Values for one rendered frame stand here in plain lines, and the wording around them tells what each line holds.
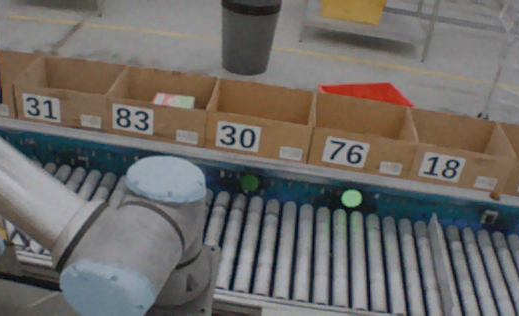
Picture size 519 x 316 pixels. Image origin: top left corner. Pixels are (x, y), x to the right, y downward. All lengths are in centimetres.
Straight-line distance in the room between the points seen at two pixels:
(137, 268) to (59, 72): 171
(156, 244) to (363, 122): 155
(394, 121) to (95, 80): 129
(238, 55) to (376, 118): 244
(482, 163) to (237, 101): 101
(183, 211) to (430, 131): 158
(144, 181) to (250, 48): 363
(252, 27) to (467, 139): 247
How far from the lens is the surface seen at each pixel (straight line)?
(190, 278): 114
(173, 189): 99
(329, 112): 233
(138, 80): 239
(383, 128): 238
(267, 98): 231
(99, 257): 89
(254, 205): 210
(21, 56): 256
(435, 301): 193
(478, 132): 247
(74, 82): 250
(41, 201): 94
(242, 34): 453
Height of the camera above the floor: 208
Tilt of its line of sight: 34 degrees down
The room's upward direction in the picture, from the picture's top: 6 degrees clockwise
